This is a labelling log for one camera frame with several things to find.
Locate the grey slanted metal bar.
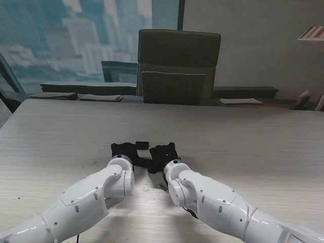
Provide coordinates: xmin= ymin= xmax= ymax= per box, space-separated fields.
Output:
xmin=0 ymin=52 xmax=26 ymax=113

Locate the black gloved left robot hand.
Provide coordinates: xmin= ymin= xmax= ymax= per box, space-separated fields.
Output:
xmin=110 ymin=142 xmax=142 ymax=167

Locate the dark grey office chair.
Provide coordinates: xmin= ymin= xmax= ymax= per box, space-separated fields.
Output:
xmin=136 ymin=29 xmax=222 ymax=106

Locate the long dark bench cushion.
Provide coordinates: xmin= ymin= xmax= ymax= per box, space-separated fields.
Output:
xmin=39 ymin=80 xmax=138 ymax=96

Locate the red black right arm cable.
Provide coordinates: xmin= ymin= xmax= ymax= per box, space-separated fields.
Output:
xmin=182 ymin=205 xmax=199 ymax=220

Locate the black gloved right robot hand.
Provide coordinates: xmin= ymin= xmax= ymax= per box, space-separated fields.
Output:
xmin=146 ymin=142 xmax=181 ymax=175

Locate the grey folder stack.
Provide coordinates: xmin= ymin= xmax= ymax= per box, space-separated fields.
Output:
xmin=78 ymin=94 xmax=125 ymax=103

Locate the white paper sheet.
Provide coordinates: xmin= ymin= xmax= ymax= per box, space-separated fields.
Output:
xmin=219 ymin=98 xmax=264 ymax=105

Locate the light wooden board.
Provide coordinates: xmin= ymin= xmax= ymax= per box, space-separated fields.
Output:
xmin=314 ymin=93 xmax=324 ymax=112

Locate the dark window pillar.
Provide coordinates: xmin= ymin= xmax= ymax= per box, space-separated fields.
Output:
xmin=177 ymin=0 xmax=186 ymax=31

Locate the small desk ornament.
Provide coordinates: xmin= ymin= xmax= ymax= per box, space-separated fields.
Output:
xmin=291 ymin=90 xmax=312 ymax=111

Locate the short dark bench cushion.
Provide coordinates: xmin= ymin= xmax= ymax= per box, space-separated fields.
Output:
xmin=214 ymin=86 xmax=279 ymax=99

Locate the black remote control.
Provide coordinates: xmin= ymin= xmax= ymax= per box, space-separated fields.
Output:
xmin=136 ymin=156 xmax=152 ymax=168

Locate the dark grey folder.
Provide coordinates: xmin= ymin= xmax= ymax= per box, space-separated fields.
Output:
xmin=28 ymin=92 xmax=78 ymax=100

